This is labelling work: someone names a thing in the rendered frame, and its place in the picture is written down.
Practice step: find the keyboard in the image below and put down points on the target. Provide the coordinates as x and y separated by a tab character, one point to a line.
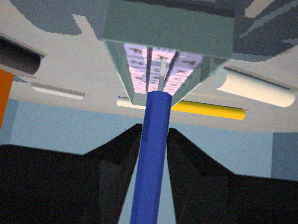
186	42

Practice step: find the blue stylus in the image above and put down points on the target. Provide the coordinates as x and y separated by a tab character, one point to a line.
147	190

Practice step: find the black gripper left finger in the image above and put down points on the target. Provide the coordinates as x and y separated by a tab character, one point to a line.
98	179

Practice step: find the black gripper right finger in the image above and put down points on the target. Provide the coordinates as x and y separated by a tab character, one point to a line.
206	192

